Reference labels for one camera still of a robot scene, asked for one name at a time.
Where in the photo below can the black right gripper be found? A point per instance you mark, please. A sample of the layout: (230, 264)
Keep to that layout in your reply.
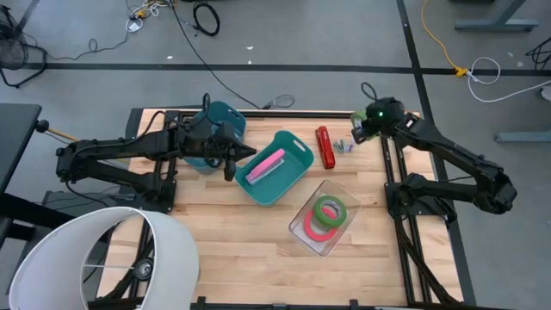
(383, 118)

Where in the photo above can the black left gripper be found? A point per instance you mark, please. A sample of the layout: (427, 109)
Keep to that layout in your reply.
(219, 144)

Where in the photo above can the pink stapler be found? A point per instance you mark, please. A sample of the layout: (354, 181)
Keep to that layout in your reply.
(267, 165)

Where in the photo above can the silver staple remover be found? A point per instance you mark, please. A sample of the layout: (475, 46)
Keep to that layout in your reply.
(339, 146)

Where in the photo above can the red stapler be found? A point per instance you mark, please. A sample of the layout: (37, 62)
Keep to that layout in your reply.
(326, 150)

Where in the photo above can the pink tape roll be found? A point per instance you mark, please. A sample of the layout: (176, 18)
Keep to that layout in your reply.
(307, 230)

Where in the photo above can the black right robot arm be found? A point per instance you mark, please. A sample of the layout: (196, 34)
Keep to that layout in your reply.
(447, 148)

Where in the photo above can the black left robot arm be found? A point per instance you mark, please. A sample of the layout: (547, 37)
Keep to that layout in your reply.
(129, 146)

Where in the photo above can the dark teal plastic bin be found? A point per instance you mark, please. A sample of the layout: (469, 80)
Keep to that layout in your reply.
(239, 129)

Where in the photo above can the light teal plastic bin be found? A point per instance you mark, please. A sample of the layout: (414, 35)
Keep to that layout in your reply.
(288, 181)

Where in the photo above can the clear plastic bin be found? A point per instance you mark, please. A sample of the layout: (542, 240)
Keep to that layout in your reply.
(348, 202)

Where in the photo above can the white lamp shade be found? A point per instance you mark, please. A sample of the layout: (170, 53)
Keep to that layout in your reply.
(176, 258)

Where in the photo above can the grey straight desk foot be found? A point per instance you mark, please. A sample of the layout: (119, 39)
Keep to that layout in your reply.
(525, 137)

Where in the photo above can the grey T-shaped desk foot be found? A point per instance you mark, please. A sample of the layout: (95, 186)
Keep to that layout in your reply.
(495, 25)

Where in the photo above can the white power adapter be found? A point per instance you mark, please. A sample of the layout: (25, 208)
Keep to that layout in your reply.
(134, 26)

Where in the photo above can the white rounded object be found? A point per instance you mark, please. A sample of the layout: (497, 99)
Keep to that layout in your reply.
(548, 94)

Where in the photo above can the wooden stick black knob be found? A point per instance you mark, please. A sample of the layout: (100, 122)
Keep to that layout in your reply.
(41, 125)

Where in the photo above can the black desk leg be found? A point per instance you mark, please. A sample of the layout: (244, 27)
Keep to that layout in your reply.
(30, 211)

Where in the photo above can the black desk top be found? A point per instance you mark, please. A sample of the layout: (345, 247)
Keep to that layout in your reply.
(15, 138)

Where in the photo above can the black floor fan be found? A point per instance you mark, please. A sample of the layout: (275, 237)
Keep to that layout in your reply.
(8, 39)

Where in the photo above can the black aluminium table frame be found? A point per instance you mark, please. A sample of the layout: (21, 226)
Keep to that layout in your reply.
(280, 114)

